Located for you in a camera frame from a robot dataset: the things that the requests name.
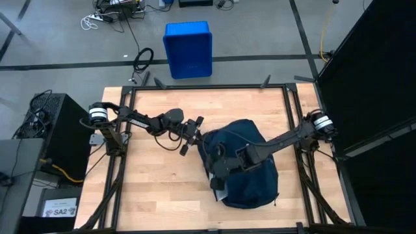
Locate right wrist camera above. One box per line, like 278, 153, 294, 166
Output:
209, 177, 226, 192

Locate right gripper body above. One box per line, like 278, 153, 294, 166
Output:
207, 151, 248, 179

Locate black tower cables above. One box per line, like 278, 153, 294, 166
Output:
12, 89, 53, 139

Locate black box with sign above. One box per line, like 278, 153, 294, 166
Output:
19, 187, 82, 234

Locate blue plastic bin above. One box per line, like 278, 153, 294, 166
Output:
162, 21, 213, 80

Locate grey side desk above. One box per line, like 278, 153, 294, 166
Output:
0, 138, 45, 234

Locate power strip electronics pile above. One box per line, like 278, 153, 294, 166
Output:
94, 0, 147, 20

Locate black metal table frame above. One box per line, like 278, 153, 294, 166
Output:
74, 83, 352, 234

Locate long yellow floor cable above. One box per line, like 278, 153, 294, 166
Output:
320, 3, 335, 63

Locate black computer tower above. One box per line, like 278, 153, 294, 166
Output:
19, 93, 95, 181

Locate navy blue backpack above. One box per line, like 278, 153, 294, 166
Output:
197, 118, 280, 210

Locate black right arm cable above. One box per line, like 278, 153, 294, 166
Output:
224, 128, 287, 147

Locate coiled black floor cable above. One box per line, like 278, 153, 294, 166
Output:
131, 47, 155, 82

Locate yellow cable by tower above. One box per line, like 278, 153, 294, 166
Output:
39, 158, 84, 183

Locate white SA2 sign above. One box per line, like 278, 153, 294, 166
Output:
42, 197, 78, 218

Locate black partition panel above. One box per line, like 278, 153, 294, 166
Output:
317, 0, 416, 228

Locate white floor cable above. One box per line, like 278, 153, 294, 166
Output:
80, 12, 113, 31

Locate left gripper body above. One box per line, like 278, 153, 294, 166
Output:
181, 116, 205, 146

